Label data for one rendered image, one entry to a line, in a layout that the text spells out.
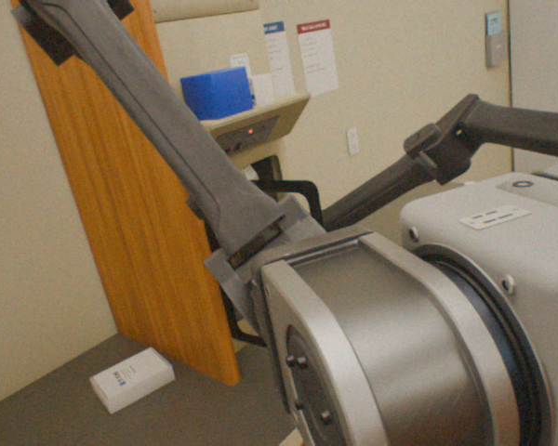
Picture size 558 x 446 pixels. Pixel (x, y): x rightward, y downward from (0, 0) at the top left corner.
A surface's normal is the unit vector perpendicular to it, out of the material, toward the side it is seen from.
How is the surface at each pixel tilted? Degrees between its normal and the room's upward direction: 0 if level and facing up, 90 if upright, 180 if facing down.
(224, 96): 90
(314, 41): 90
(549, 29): 90
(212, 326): 90
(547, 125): 43
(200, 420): 0
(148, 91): 68
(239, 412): 0
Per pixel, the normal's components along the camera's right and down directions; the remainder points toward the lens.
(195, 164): 0.04, -0.07
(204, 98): -0.66, 0.36
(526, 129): -0.77, -0.50
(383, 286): -0.18, -0.93
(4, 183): 0.73, 0.10
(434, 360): 0.09, -0.45
